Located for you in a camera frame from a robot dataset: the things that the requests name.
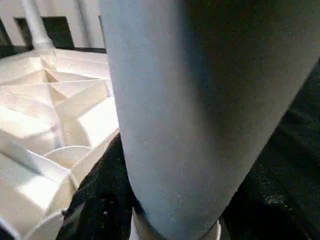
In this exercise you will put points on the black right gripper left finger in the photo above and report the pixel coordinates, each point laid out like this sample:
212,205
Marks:
100,200

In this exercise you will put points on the white plastic table leg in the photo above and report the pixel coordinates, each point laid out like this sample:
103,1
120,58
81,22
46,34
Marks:
187,100
36,27

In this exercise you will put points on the white plastic table top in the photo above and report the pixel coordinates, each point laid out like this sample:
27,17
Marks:
37,112

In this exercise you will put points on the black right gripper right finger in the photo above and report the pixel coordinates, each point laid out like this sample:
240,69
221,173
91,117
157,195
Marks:
262,220

